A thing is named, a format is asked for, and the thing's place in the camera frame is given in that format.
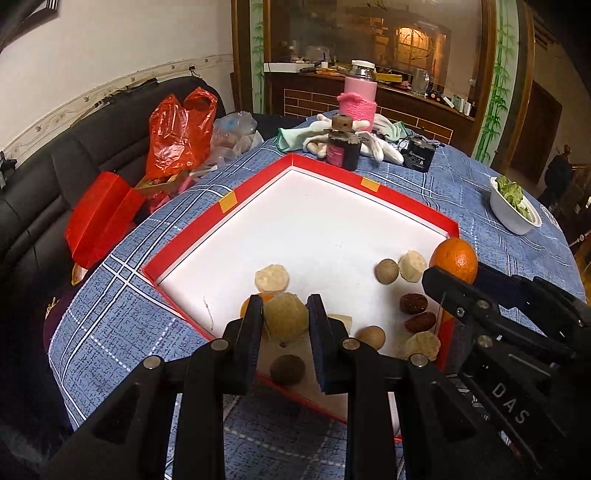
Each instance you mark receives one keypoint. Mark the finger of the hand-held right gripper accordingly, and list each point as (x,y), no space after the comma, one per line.
(503,281)
(450,293)

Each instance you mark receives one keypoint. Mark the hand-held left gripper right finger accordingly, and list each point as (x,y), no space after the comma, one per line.
(323,360)

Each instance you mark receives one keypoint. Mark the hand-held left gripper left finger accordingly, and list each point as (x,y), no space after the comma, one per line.
(249,360)

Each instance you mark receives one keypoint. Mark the large orange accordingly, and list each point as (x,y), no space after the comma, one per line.
(455,258)

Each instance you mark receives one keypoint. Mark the dark brown longan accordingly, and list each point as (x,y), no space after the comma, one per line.
(287,369)

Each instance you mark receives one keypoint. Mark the red date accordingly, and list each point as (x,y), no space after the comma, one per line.
(421,321)
(412,303)

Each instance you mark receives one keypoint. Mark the pale peeled sugarcane piece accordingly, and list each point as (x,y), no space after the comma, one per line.
(422,345)
(272,279)
(344,321)
(412,265)
(285,318)

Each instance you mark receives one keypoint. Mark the small orange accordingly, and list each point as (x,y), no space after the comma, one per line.
(244,309)

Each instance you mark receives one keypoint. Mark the red shallow cardboard box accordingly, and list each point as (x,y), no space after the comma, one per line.
(314,221)

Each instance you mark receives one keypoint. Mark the white bowl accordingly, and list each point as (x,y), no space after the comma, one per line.
(510,216)

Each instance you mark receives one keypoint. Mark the green lettuce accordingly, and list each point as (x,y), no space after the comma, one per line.
(512,191)

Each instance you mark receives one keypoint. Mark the blue plaid tablecloth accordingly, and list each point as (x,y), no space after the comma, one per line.
(138,295)

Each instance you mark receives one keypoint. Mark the dark hanging garment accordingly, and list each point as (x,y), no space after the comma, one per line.
(559,166)

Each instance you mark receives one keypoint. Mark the small black box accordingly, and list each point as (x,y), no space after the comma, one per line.
(419,158)

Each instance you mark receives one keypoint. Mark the brown wooden door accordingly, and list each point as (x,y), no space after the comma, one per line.
(540,134)

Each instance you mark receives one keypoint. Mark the white and green cloths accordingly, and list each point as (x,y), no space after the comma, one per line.
(385,147)

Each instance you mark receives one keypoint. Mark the dark jar with wooden stopper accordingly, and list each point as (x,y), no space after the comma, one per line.
(342,150)

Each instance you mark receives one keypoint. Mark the bamboo painted panel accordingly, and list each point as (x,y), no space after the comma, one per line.
(496,92)
(256,41)

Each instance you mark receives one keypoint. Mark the red paper bag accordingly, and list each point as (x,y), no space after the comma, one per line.
(99,221)

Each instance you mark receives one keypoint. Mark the pink sleeved bottle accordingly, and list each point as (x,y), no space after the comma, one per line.
(358,101)

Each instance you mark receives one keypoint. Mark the clear glass pitcher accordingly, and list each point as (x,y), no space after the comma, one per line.
(419,81)

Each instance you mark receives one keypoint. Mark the pale green cloth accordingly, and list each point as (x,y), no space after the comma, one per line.
(291,137)

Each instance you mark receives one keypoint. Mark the clear plastic bag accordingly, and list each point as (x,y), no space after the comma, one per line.
(233,134)

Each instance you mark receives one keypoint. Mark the red plastic bag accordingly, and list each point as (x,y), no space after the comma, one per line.
(180,134)

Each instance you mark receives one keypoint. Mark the wooden counter cabinet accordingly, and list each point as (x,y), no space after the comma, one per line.
(304,99)

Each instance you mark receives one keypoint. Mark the black sofa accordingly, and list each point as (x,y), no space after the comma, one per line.
(46,184)

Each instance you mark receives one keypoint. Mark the white flat box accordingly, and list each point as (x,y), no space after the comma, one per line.
(281,67)

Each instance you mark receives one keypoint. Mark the wood framed glass partition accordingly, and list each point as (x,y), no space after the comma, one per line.
(332,27)

